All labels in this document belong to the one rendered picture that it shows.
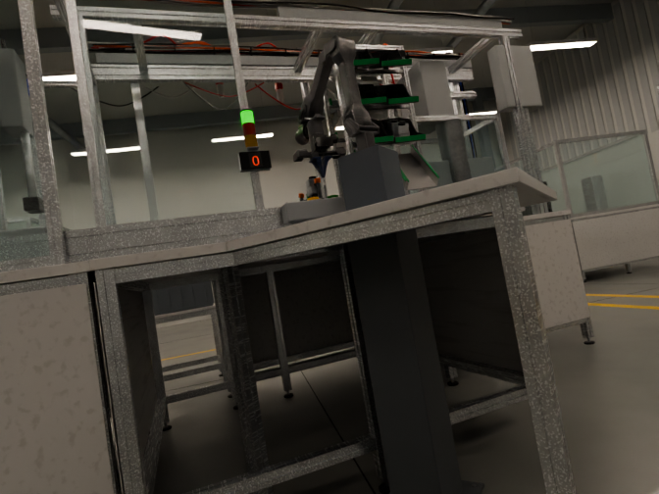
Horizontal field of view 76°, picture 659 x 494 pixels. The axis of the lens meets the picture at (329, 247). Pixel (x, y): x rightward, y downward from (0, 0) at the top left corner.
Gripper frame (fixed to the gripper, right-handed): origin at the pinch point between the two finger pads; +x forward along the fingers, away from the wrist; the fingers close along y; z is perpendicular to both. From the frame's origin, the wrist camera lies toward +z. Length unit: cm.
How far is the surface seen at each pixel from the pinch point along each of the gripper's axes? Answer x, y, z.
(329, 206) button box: 16.3, -4.8, 12.7
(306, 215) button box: 18.3, -12.9, 12.7
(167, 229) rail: 17, -55, 6
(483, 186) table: 26, 5, 73
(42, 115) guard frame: -18, -82, 9
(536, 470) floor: 110, 43, 29
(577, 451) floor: 110, 61, 28
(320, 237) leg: 29, -19, 38
